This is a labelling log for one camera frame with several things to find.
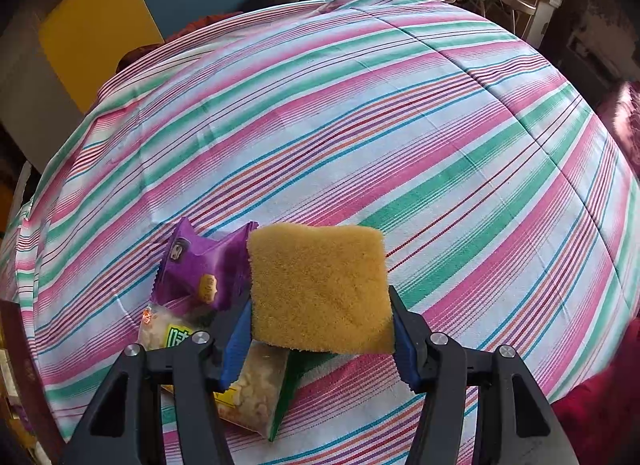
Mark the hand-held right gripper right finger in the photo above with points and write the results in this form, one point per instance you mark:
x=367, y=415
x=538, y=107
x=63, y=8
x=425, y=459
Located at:
x=404, y=350

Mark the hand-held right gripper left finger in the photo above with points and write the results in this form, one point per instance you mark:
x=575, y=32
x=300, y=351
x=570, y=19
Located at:
x=237, y=345

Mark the yellow sponge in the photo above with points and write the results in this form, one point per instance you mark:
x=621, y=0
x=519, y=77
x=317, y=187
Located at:
x=320, y=285

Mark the long green-label snack packet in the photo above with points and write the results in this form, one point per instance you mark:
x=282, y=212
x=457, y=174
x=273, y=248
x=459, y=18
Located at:
x=260, y=385

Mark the purple snack packet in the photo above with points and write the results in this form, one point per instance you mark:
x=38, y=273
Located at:
x=200, y=265

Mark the striped bed sheet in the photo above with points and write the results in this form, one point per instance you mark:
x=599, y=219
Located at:
x=375, y=135

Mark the dark red cloth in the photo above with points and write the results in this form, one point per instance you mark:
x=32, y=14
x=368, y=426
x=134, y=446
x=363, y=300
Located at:
x=175, y=37

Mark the yellow panel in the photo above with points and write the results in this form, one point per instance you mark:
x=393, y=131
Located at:
x=100, y=30

